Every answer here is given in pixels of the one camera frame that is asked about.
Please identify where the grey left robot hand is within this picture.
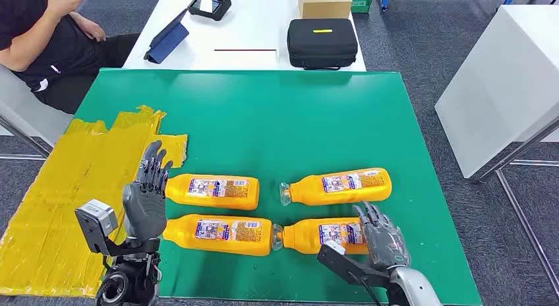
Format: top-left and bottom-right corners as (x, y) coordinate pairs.
(122, 140), (174, 244)

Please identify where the person's right hand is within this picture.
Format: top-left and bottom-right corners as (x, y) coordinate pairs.
(45, 0), (88, 17)

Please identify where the person's left hand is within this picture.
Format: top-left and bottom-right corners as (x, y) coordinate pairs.
(80, 18), (107, 43)

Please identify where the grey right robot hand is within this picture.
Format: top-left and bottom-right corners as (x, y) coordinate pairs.
(353, 201), (411, 272)

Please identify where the orange bottle with clear cap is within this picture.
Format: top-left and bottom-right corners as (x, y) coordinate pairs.
(279, 168), (393, 208)
(271, 217), (370, 256)
(165, 173), (260, 212)
(162, 214), (274, 257)

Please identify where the person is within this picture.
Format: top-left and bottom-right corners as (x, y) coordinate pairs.
(0, 0), (140, 115)

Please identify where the tablet in blue case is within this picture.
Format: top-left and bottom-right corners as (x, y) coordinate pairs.
(144, 9), (191, 65)

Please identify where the yellow tape patch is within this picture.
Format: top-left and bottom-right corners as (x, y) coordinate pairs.
(0, 105), (189, 298)

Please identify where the white table with metal legs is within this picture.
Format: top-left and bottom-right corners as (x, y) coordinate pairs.
(0, 65), (75, 161)
(434, 5), (559, 296)

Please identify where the black handheld controller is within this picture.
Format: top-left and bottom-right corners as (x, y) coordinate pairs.
(187, 0), (232, 22)

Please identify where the white rectangular desk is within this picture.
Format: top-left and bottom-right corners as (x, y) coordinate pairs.
(123, 0), (368, 73)

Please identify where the green table mat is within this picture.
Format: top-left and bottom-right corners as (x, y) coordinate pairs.
(72, 68), (483, 306)

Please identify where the black zip carrying case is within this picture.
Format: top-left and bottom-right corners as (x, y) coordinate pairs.
(287, 18), (359, 71)

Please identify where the brown cardboard box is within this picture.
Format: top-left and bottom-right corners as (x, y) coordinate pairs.
(298, 0), (353, 20)

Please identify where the green plastic crate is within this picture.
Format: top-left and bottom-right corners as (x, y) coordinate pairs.
(348, 0), (376, 14)

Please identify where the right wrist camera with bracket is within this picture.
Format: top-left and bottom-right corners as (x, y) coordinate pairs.
(316, 240), (390, 289)

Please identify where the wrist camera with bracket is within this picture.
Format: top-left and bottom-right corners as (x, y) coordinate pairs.
(316, 240), (390, 289)
(74, 199), (161, 258)

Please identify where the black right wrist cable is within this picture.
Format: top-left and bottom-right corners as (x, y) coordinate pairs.
(347, 271), (382, 306)

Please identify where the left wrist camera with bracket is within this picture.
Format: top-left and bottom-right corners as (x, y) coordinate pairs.
(74, 199), (161, 258)

